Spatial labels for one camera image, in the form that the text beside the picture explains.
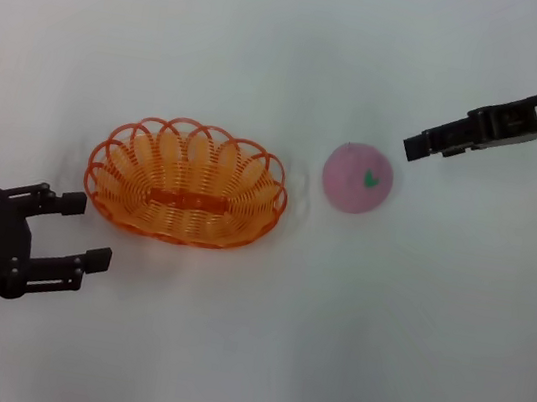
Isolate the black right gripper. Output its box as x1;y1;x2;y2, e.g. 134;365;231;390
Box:
400;45;537;181

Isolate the pink peach with green leaf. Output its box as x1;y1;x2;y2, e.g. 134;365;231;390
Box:
316;137;400;220

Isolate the orange plastic woven basket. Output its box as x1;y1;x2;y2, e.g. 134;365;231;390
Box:
75;104;299;260

